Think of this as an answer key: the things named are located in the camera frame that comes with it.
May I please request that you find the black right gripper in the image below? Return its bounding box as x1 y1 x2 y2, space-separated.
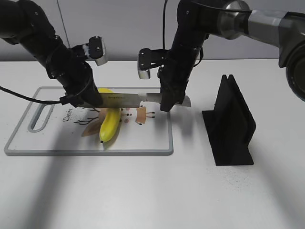
158 51 199 112

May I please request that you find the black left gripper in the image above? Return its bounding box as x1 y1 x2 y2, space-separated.
49 46 103 108

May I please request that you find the knife with white handle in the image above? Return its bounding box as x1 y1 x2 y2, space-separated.
99 92 192 109

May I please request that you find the yellow plastic banana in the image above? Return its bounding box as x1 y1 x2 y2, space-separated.
97 88 122 144

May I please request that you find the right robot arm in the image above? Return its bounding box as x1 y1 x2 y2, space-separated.
138 0 305 112

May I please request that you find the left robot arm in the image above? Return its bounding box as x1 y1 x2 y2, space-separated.
0 0 99 107

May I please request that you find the white grey-rimmed cutting board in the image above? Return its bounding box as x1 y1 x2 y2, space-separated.
4 102 173 156

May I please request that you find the black knife stand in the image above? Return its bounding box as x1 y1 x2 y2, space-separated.
202 74 256 166

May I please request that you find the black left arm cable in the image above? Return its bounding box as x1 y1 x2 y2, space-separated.
0 71 92 108

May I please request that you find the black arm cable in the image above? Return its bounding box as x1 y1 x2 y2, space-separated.
0 71 92 108
162 0 204 67

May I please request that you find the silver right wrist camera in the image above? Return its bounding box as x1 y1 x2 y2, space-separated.
137 48 168 80

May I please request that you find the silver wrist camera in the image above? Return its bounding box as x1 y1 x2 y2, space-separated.
82 36 108 66
137 48 168 80

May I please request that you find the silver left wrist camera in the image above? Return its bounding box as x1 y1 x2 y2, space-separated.
82 36 108 66

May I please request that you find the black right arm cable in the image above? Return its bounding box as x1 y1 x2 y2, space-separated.
162 0 204 67

